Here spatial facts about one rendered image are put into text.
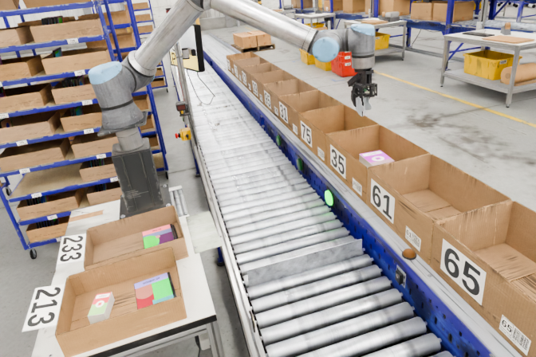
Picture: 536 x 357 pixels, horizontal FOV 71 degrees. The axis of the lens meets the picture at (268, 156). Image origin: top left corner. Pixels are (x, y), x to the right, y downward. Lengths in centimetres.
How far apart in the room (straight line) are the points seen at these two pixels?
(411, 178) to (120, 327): 120
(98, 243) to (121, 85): 72
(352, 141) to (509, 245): 82
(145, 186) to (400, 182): 120
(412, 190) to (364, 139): 40
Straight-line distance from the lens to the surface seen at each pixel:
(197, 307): 143
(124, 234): 187
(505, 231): 147
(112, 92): 185
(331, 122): 229
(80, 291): 164
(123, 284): 161
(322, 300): 139
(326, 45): 144
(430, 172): 170
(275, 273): 147
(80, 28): 281
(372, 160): 180
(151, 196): 202
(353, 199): 162
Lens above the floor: 174
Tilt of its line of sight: 25 degrees down
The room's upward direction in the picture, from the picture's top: 6 degrees counter-clockwise
